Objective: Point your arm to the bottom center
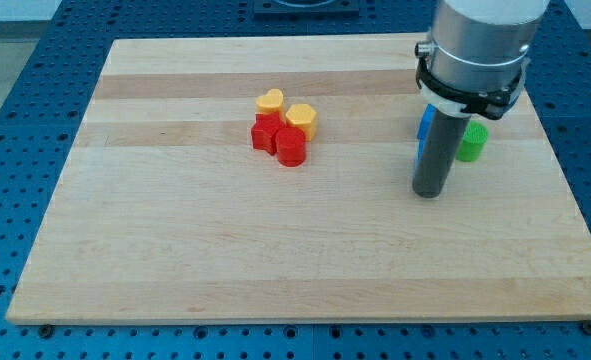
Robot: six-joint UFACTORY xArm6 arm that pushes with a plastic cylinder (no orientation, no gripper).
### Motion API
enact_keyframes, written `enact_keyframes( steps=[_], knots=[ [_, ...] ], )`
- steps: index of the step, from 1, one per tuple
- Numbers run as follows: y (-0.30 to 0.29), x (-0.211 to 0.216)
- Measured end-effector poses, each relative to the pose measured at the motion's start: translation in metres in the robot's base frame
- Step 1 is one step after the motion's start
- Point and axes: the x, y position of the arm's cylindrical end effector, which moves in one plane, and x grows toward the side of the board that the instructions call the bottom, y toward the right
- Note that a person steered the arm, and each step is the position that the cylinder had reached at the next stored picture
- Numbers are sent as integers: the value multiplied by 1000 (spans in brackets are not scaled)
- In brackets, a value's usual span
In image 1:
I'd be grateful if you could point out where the blue block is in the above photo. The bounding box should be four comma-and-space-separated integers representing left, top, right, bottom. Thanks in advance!
415, 104, 436, 165

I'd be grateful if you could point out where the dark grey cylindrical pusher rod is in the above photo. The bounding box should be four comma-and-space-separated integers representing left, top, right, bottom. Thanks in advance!
412, 110, 470, 198

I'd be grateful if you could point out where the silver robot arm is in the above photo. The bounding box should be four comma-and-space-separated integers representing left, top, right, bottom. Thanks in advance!
427, 0, 549, 92

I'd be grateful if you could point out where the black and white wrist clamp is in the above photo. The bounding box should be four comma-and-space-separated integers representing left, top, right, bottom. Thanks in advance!
414, 37, 530, 120

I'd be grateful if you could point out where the red star block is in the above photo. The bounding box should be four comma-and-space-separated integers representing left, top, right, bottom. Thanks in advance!
251, 112, 286, 155

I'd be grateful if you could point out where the yellow heart block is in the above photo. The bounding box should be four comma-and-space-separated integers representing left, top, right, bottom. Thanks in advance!
255, 88, 285, 122

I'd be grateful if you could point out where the yellow hexagon block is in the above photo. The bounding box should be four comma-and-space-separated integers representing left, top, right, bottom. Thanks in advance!
286, 103, 318, 141

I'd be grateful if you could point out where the green cylinder block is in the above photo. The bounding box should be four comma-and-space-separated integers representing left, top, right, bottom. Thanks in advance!
456, 121, 489, 162

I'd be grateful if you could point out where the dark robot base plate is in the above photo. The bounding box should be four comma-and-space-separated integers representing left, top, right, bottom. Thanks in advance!
251, 0, 360, 17

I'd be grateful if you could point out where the wooden board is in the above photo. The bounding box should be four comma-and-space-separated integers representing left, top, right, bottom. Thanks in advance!
7, 34, 591, 325

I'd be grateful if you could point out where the red cylinder block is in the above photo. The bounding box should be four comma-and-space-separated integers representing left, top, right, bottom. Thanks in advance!
275, 127, 306, 167

